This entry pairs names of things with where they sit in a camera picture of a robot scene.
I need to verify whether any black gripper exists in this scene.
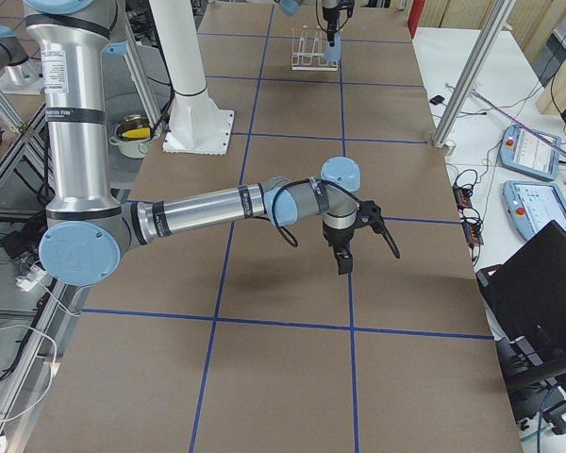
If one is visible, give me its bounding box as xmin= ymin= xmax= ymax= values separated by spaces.
xmin=323 ymin=8 xmax=338 ymax=47
xmin=322 ymin=214 xmax=357 ymax=276

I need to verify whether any light blue plastic cup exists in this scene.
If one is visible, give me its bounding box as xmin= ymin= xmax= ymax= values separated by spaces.
xmin=324 ymin=33 xmax=341 ymax=64

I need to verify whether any small black phone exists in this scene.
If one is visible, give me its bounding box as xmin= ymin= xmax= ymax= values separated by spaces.
xmin=429 ymin=95 xmax=445 ymax=105

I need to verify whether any orange power strip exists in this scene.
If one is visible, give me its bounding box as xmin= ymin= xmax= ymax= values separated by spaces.
xmin=453 ymin=185 xmax=484 ymax=247

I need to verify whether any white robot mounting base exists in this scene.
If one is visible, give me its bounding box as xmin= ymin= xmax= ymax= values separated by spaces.
xmin=150 ymin=0 xmax=234 ymax=156

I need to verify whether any near blue teach pendant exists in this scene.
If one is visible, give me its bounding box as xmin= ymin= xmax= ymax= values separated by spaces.
xmin=502 ymin=180 xmax=566 ymax=241

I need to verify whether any blue teach pendant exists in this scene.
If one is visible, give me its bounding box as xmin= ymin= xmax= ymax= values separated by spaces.
xmin=502 ymin=180 xmax=566 ymax=241
xmin=499 ymin=124 xmax=561 ymax=181

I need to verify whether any far blue teach pendant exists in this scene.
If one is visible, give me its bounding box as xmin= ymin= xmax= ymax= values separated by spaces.
xmin=499 ymin=124 xmax=561 ymax=181

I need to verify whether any black laptop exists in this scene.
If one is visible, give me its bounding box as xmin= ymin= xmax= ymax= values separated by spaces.
xmin=474 ymin=219 xmax=566 ymax=353

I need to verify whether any white enamel pot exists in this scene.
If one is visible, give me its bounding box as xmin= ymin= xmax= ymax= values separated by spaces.
xmin=108 ymin=114 xmax=151 ymax=159

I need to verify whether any metal reacher grabber tool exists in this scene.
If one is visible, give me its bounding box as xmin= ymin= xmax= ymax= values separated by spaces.
xmin=470 ymin=90 xmax=566 ymax=184

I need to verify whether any white wire cup holder rack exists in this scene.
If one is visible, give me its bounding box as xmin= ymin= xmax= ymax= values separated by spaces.
xmin=291 ymin=25 xmax=339 ymax=72

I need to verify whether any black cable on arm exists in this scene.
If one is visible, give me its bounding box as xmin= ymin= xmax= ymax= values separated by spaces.
xmin=269 ymin=176 xmax=329 ymax=249

